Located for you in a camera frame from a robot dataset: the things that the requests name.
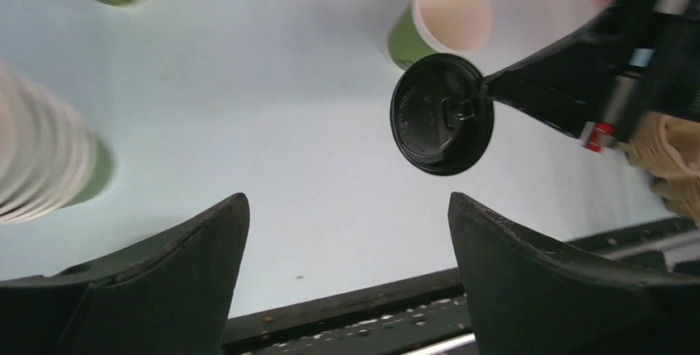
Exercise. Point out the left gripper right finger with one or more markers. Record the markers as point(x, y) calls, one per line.
point(528, 293)

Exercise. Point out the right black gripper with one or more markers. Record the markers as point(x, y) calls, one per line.
point(565, 84)

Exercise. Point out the stack of paper cups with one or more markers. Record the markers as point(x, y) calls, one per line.
point(51, 158)

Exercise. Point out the brown pulp cup carrier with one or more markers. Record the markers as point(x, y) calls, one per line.
point(668, 148)

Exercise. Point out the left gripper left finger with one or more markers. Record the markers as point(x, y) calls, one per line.
point(167, 294)

